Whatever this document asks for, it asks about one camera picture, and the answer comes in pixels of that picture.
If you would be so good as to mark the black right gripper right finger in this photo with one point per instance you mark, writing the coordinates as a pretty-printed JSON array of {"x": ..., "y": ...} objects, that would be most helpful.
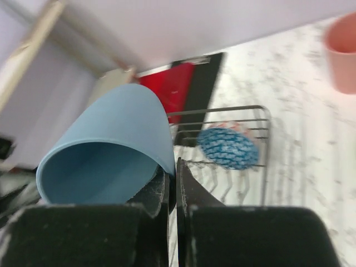
[{"x": 210, "y": 233}]

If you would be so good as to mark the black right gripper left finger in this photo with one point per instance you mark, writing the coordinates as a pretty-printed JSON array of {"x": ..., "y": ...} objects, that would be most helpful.
[{"x": 132, "y": 234}]

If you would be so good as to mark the light blue plastic cup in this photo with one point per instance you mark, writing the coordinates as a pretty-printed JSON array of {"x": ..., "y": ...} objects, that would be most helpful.
[{"x": 110, "y": 152}]

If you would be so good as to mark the black wire dish rack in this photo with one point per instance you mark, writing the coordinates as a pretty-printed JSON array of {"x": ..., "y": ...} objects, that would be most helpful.
[{"x": 231, "y": 187}]

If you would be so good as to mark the pink plastic cup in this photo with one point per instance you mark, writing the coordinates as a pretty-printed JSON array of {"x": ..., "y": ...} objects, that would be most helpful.
[{"x": 339, "y": 43}]

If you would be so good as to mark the blue patterned ceramic bowl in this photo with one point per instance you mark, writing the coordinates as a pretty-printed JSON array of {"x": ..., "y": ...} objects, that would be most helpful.
[{"x": 229, "y": 144}]

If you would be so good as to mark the red transparent plastic folder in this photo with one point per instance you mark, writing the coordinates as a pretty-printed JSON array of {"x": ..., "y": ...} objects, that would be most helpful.
[{"x": 171, "y": 86}]

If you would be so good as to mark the black clipboard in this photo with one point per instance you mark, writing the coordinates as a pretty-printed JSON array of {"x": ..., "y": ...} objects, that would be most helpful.
[{"x": 198, "y": 97}]

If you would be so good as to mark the white two-tier shelf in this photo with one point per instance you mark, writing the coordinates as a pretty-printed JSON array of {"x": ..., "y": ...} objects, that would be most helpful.
[{"x": 55, "y": 58}]

